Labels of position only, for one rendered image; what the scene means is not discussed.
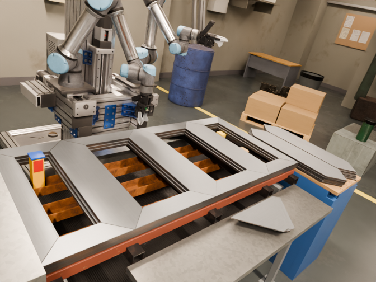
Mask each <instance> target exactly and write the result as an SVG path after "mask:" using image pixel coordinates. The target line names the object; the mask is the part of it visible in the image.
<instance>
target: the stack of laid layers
mask: <svg viewBox="0 0 376 282"><path fill-rule="evenodd" d="M205 126H206V127H207V128H209V129H211V130H213V129H218V130H220V131H222V132H223V133H225V134H226V135H228V136H230V137H231V138H233V139H235V140H236V141H238V142H240V143H241V144H243V145H245V146H246V147H248V148H249V149H251V150H253V151H255V152H256V153H258V154H260V155H261V156H263V157H265V158H266V159H268V160H269V161H273V160H276V159H278V157H276V156H274V155H272V154H271V153H269V152H267V151H265V150H264V149H262V148H260V147H259V146H257V145H255V144H253V143H252V142H250V141H249V140H247V139H245V138H243V137H242V136H240V135H238V134H236V133H235V132H233V131H231V130H229V129H228V128H226V127H225V126H223V125H221V124H219V123H215V124H208V125H205ZM155 135H156V136H157V137H159V138H160V139H164V138H170V137H176V136H180V135H185V136H186V137H188V138H189V139H191V140H192V141H193V142H195V143H196V144H198V145H199V146H201V147H202V148H204V149H205V150H206V151H208V152H209V153H211V154H212V155H214V156H215V157H217V158H218V159H220V160H221V161H222V162H224V163H225V164H227V165H228V166H229V167H231V168H233V169H234V170H235V171H237V172H238V173H240V172H242V171H245V170H247V169H245V168H244V167H242V166H241V165H240V164H238V163H237V162H235V161H234V160H232V159H230V158H229V157H227V156H226V155H225V154H223V153H222V152H220V151H218V150H217V149H215V148H214V147H212V146H211V145H210V144H208V143H207V142H205V141H203V140H202V139H200V138H199V137H197V136H196V135H195V134H193V133H192V132H190V131H188V130H187V129H179V130H172V131H166V132H161V133H155ZM126 145H127V146H128V147H129V148H131V149H132V150H133V151H134V152H135V153H136V154H137V155H138V156H139V157H140V158H142V159H143V160H144V161H145V162H146V163H147V164H149V165H150V166H151V167H152V168H153V169H154V170H155V171H156V172H157V173H158V174H160V175H161V176H162V177H163V178H164V179H165V180H166V181H167V182H168V183H169V184H171V185H172V186H173V187H174V188H175V189H176V190H177V191H178V192H179V193H180V194H182V193H184V192H187V191H189V189H188V188H187V187H185V186H184V185H183V184H182V183H181V182H180V181H179V180H177V179H176V178H175V177H173V176H172V175H171V174H170V173H169V172H168V171H167V170H165V169H164V168H163V167H162V166H161V165H160V164H159V163H157V162H156V161H155V160H154V159H153V158H152V157H151V156H149V155H148V154H147V153H146V152H145V151H144V150H142V149H141V148H140V147H139V146H138V145H136V144H135V143H134V142H133V141H132V140H131V139H129V138H125V139H119V140H112V141H109V142H102V143H96V144H89V145H86V146H87V148H88V149H89V150H90V151H91V152H96V151H101V150H105V149H111V148H117V147H123V146H126ZM43 154H44V156H45V158H44V161H49V163H50V164H51V166H52V167H53V169H54V170H55V172H56V173H57V174H58V176H59V177H60V179H61V180H62V181H63V183H64V184H65V186H66V188H67V189H68V190H69V192H70V193H71V195H72V196H73V198H74V199H75V201H76V202H77V204H78V205H79V207H80V208H81V209H82V211H83V212H84V214H85V215H86V217H87V218H88V220H89V221H90V222H91V224H92V225H94V224H97V223H101V221H100V220H99V219H98V217H97V216H96V214H95V213H94V212H93V210H92V209H91V207H90V206H89V205H88V204H87V202H86V201H85V199H84V198H83V196H82V195H81V194H80V192H79V191H78V190H77V188H76V187H75V185H74V184H73V182H72V181H71V180H70V178H69V177H68V176H67V174H66V173H65V172H64V170H63V169H62V168H61V166H60V165H59V163H58V162H57V161H56V159H55V158H54V156H53V155H52V154H51V153H50V151H49V152H43ZM15 160H16V162H17V163H18V165H19V167H20V169H21V171H22V173H23V175H24V176H25V174H24V172H23V170H22V168H21V165H27V164H29V156H28V155H26V156H19V157H15ZM297 164H298V163H296V164H293V165H291V166H289V167H286V168H283V169H281V170H279V171H276V172H274V173H271V174H269V175H267V176H264V177H262V178H259V179H257V180H254V181H252V182H249V183H247V184H244V185H242V186H240V187H237V188H235V189H232V190H229V191H227V192H225V193H222V194H220V195H217V196H215V197H213V198H211V199H208V200H206V201H203V202H200V203H198V204H195V205H193V206H191V207H188V208H186V209H183V210H180V211H178V212H176V213H173V214H171V215H168V216H166V217H164V218H161V219H159V220H156V221H154V222H151V223H149V224H146V225H144V226H141V227H139V228H137V229H134V230H132V231H130V232H127V233H124V234H122V235H119V236H117V237H115V238H112V239H110V240H107V241H105V242H102V243H100V244H97V245H95V246H92V247H90V248H88V249H85V250H83V251H80V252H78V253H75V254H73V255H70V256H68V257H66V258H63V259H61V260H58V261H56V262H53V263H51V264H48V265H46V266H43V268H44V270H45V272H46V274H49V273H51V272H54V271H56V270H59V269H61V268H63V267H66V266H68V265H70V264H73V263H75V262H77V261H79V260H82V259H85V258H86V257H89V256H91V255H94V254H96V253H98V252H101V251H103V250H105V249H107V248H110V247H112V246H114V245H117V244H119V243H122V242H124V241H127V240H129V239H131V238H133V237H136V236H138V235H140V234H143V233H145V232H147V231H150V230H152V229H155V228H157V227H159V226H161V225H164V224H166V223H168V222H171V221H173V220H175V219H178V218H180V217H183V216H184V215H187V214H190V213H192V212H194V211H196V210H199V209H201V208H203V207H206V206H208V205H210V204H213V203H215V202H217V201H219V200H222V199H225V198H227V197H229V196H231V195H234V194H236V193H238V192H241V191H243V190H245V189H248V188H250V187H253V186H255V185H257V184H260V183H262V182H264V181H266V180H269V179H271V178H273V177H276V176H278V175H281V174H282V173H285V172H288V171H290V170H292V169H295V168H296V167H297ZM25 178H26V180H27V181H28V179H27V177H26V176H25ZM28 183H29V181H28ZM29 185H30V183H29ZM30 187H31V185H30ZM31 189H32V191H33V193H34V194H35V192H34V190H33V188H32V187H31ZM35 196H36V194H35ZM36 198H37V200H38V202H39V204H40V205H41V207H42V209H43V211H44V213H45V215H46V216H47V218H48V220H49V222H50V224H51V226H52V227H53V229H54V231H55V233H56V234H57V232H56V230H55V228H54V226H53V224H52V223H51V221H50V219H49V217H48V215H47V213H46V212H45V210H44V208H43V206H42V204H41V202H40V201H39V199H38V197H37V196H36ZM57 236H58V237H59V235H58V234H57Z"/></svg>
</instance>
